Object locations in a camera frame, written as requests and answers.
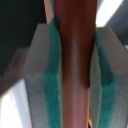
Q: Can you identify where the brown toy sausage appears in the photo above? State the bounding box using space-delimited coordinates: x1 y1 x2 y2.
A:
54 0 97 128

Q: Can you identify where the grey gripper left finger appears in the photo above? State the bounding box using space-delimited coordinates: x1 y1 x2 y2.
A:
23 20 63 128

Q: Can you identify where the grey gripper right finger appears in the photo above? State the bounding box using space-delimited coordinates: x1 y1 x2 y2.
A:
90 27 128 128

